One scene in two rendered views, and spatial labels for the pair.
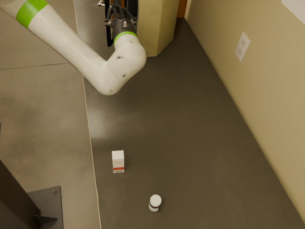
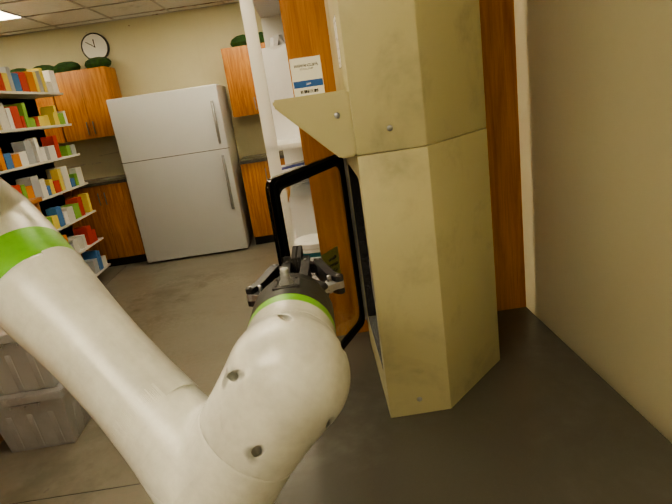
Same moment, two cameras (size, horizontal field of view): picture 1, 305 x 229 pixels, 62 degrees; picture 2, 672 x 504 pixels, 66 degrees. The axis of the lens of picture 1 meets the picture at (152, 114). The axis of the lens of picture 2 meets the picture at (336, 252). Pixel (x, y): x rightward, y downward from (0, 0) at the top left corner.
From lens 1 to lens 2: 0.48 m
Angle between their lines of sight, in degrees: 38
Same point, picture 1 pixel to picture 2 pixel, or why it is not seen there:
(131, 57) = (272, 369)
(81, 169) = not seen: outside the picture
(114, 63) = (217, 403)
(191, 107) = not seen: outside the picture
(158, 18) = (432, 292)
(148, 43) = (417, 370)
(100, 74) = (172, 453)
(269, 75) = not seen: outside the picture
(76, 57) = (102, 396)
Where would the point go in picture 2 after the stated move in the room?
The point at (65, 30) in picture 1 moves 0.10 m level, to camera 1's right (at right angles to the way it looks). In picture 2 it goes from (86, 310) to (168, 308)
